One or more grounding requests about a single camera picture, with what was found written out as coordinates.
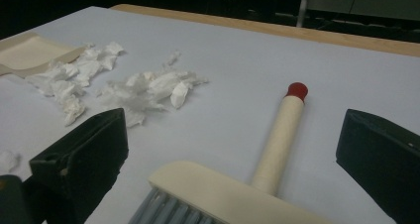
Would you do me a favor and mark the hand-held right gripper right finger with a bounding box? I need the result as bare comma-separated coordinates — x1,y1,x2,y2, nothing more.
335,108,420,224

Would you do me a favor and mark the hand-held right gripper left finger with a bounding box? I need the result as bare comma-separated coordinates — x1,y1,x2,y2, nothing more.
29,107,130,224

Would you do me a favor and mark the pile of white tissue scraps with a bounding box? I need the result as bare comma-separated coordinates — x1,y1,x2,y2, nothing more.
25,41,210,129

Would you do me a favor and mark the cream hand brush red tip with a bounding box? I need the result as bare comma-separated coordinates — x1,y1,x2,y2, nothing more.
128,81,335,224

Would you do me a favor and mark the cream plastic dustpan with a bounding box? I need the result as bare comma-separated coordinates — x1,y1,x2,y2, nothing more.
0,31,87,79

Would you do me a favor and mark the pale grey table mat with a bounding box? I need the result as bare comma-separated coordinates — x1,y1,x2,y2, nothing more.
0,5,420,224

